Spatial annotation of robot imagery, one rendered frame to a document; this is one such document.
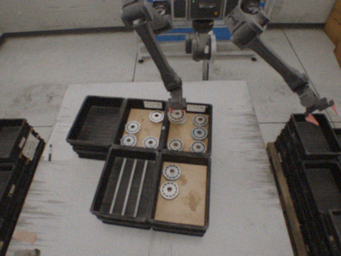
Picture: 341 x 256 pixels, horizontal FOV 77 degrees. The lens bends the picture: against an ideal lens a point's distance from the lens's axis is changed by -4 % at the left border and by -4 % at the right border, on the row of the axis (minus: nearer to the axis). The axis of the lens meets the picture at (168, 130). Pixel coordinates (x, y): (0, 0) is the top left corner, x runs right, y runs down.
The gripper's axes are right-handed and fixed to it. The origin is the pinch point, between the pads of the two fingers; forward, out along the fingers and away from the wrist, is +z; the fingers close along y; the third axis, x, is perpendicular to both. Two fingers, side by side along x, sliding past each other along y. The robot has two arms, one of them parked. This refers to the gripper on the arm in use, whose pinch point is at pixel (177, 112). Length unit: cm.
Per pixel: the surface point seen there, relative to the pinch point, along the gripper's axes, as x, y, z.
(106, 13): 271, -107, 85
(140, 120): 11.6, -25.3, 23.0
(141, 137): -2.8, -23.5, 22.5
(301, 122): 31, 111, 57
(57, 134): 9, -91, 36
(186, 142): -7.2, 6.2, 22.0
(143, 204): -47, -20, 21
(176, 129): 2.7, -0.1, 22.5
